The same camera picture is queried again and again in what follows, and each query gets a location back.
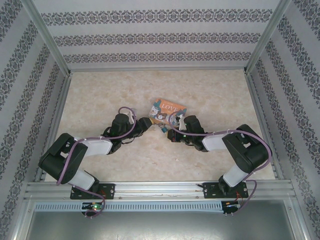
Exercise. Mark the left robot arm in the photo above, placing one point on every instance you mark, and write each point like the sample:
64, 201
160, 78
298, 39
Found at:
95, 146

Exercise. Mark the controller circuit board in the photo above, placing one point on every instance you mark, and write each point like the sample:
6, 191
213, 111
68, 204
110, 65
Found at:
230, 205
93, 206

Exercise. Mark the bear print tin box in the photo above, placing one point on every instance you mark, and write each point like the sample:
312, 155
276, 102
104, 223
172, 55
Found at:
165, 107

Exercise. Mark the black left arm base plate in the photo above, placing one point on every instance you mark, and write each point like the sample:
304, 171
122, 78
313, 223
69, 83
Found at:
110, 191

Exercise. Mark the aluminium side frame rail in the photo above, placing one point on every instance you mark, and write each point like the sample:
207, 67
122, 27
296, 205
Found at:
258, 110
54, 125

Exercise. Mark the left controller circuit board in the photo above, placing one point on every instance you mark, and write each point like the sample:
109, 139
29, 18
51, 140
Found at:
93, 206

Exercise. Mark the right controller circuit board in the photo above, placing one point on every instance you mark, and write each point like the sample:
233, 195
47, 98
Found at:
230, 205

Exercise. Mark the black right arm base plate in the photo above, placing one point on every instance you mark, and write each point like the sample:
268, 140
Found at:
210, 191

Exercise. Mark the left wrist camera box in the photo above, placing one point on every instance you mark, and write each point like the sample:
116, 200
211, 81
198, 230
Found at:
130, 113

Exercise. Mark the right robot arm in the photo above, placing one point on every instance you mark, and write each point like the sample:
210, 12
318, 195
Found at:
215, 141

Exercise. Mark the grey sheet metal panel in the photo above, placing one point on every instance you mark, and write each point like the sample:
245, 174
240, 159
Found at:
160, 227

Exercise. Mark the aluminium frame corner post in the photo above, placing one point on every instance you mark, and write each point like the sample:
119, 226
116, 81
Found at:
48, 37
265, 37

